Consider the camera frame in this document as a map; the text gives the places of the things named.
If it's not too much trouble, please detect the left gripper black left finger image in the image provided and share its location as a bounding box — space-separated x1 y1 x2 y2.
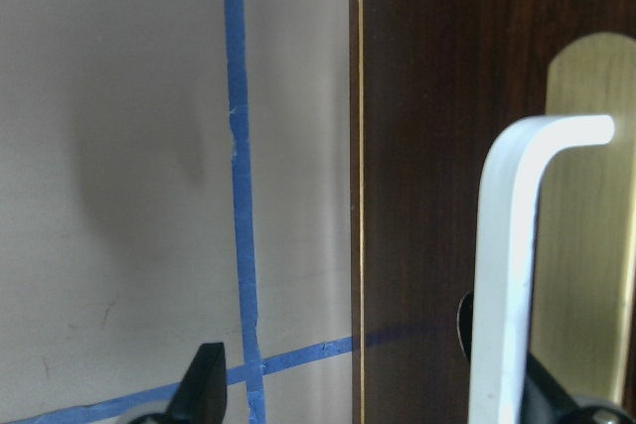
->
158 343 228 424

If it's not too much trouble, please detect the light wood drawer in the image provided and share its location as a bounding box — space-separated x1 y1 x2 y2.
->
531 32 635 404

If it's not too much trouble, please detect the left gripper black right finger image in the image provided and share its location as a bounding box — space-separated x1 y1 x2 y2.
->
520 353 586 424

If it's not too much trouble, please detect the dark wooden drawer cabinet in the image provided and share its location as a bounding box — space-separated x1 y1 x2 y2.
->
350 0 635 423

